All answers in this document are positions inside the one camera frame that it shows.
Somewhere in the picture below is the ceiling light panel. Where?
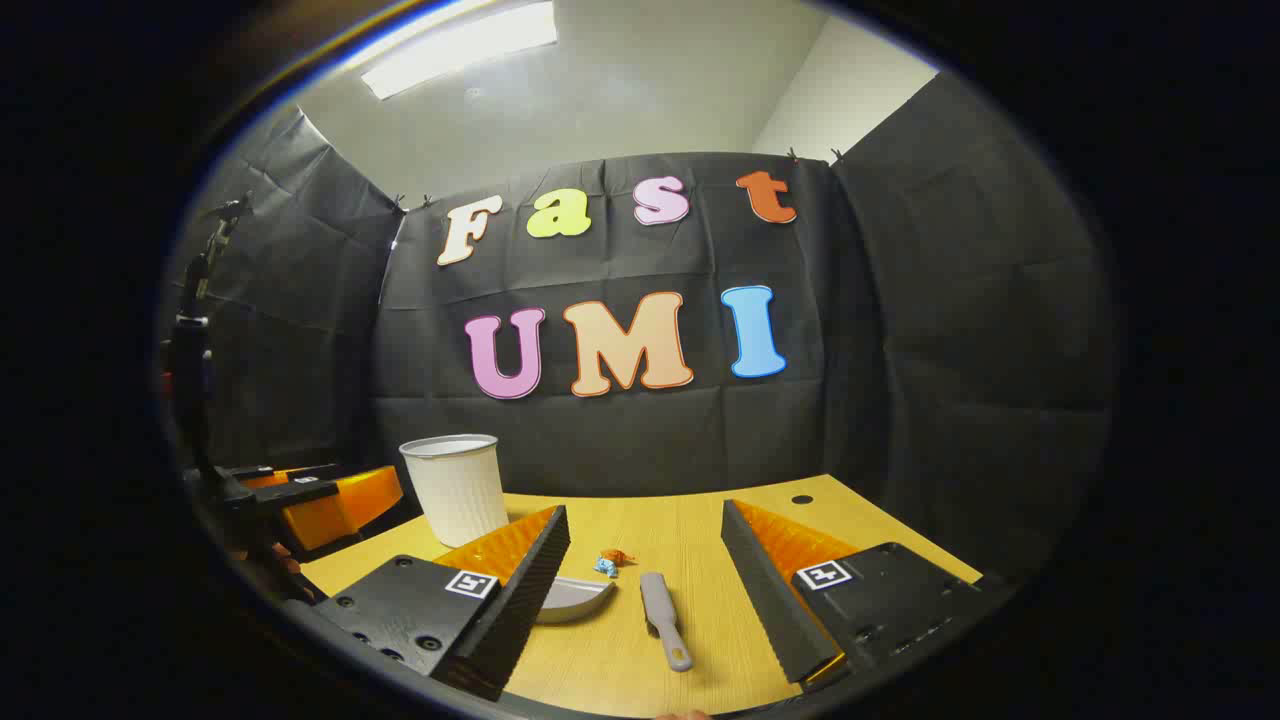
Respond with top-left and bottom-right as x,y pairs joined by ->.
360,0 -> 558,101

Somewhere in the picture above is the grey plastic dustpan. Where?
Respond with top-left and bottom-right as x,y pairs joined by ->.
535,575 -> 618,626

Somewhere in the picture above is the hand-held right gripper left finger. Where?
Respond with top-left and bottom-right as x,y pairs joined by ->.
312,504 -> 572,703

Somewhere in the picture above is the black backdrop cloth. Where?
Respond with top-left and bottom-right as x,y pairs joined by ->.
165,70 -> 1116,591

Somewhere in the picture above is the wooden desktop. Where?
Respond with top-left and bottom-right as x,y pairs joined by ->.
300,473 -> 986,719

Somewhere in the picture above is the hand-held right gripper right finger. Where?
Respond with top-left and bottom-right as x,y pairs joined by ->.
720,498 -> 1001,693

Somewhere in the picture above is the small grey broom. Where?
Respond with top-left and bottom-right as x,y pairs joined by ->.
640,571 -> 694,673

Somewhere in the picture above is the white ribbed garbage bin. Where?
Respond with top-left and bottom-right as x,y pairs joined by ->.
399,433 -> 509,549

